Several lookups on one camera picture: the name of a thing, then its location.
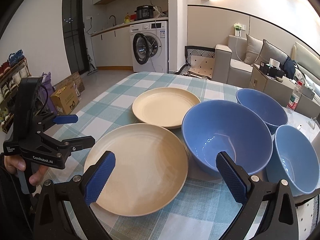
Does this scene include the large blue bowl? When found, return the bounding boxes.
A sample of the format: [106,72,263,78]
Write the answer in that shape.
[181,100,273,178]

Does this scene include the beige sofa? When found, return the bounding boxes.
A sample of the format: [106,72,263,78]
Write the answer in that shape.
[212,35,253,88]

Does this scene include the brown patterned box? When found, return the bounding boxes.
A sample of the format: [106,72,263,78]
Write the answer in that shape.
[53,72,85,93]

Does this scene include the cardboard box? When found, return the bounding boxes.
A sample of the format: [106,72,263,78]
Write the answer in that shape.
[50,82,79,115]

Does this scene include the blue bowl back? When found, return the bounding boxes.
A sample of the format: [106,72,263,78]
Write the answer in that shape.
[236,88,289,134]

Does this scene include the yellow oil bottle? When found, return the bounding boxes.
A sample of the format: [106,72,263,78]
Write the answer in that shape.
[124,14,131,23]

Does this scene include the cream plate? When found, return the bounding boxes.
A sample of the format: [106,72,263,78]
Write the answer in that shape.
[84,124,188,217]
[132,87,200,129]

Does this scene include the plastic water bottle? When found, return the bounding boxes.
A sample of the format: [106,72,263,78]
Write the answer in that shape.
[287,81,303,111]

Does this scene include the grey cushion right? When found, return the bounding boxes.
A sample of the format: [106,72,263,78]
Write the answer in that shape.
[254,39,288,65]

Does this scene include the dark blue clothing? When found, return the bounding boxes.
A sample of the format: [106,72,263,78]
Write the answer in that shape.
[283,56,297,80]

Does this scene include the grey cushion left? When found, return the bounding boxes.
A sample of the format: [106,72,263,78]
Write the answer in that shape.
[244,34,263,65]

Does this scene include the black pressure cooker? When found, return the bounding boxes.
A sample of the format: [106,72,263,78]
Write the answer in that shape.
[135,5,155,21]

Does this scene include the white marble side table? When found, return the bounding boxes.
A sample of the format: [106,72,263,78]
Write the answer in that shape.
[283,107,319,142]

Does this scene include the wooden shoe rack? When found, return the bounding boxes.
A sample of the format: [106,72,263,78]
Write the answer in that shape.
[0,49,30,134]

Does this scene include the bed with beige headboard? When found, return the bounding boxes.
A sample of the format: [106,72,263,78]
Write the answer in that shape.
[291,42,320,85]

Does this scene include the beige bedside cabinet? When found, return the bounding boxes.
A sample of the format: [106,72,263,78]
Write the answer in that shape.
[249,64,320,118]

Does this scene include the black organizer box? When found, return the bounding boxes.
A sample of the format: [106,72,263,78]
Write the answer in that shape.
[259,61,285,78]

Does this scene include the grey cushion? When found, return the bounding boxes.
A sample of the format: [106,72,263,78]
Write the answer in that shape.
[244,34,263,65]
[254,39,288,65]

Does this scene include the purple bag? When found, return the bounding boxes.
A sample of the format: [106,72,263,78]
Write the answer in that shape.
[39,72,57,114]

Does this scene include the light blue bowl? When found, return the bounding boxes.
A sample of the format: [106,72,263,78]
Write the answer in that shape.
[266,125,319,197]

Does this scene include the white washing machine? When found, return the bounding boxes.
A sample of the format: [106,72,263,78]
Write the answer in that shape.
[130,21,169,73]

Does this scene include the kitchen counter cabinets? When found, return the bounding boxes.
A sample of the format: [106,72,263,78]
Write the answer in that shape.
[91,18,168,70]

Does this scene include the black patterned folded mat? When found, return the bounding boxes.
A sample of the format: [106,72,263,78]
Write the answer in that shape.
[175,46,215,80]

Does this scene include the cream plate back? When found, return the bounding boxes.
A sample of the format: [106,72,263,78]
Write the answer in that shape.
[132,87,200,129]

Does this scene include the person's left hand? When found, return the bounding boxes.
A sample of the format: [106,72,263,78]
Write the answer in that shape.
[4,155,49,186]

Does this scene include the green checkered tablecloth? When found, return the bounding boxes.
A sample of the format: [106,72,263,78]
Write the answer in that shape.
[39,71,320,240]

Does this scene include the small plant wall socket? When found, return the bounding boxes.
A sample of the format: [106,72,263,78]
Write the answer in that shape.
[234,23,246,37]

